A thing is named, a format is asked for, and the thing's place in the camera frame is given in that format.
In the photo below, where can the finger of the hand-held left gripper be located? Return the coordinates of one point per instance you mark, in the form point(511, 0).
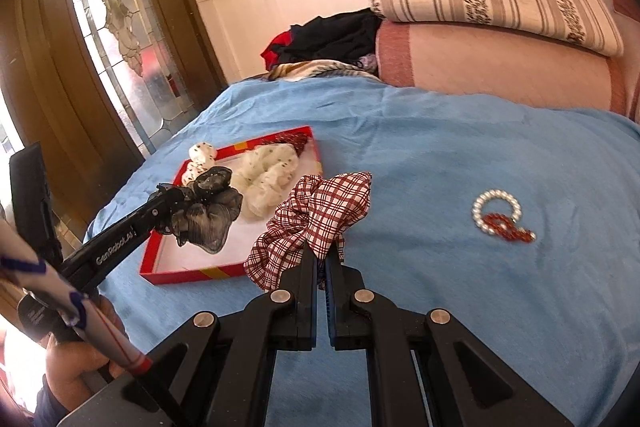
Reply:
point(175, 196)
point(161, 225)

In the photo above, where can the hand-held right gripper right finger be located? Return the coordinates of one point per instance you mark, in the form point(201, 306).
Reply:
point(341, 297)

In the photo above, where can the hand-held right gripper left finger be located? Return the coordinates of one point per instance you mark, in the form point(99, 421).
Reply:
point(302, 287)

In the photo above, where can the red shallow box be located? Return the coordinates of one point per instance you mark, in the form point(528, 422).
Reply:
point(170, 264)

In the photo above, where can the grey dotted mesh scrunchie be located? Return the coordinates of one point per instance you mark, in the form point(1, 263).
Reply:
point(210, 217)

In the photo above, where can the red checkered scrunchie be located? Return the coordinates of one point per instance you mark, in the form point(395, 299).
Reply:
point(310, 217)

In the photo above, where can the large white dotted scrunchie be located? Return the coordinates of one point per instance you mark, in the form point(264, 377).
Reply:
point(265, 182)

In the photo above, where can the person's left hand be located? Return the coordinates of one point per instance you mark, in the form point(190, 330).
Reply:
point(70, 367)

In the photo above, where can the wooden door with glass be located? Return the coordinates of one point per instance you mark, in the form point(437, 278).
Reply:
point(60, 57)

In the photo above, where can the blue blanket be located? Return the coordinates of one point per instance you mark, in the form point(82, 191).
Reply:
point(450, 147)

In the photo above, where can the patterned beige cloth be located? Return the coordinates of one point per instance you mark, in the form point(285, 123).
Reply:
point(320, 69)

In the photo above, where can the pile of dark clothes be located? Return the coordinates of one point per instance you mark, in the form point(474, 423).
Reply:
point(330, 37)

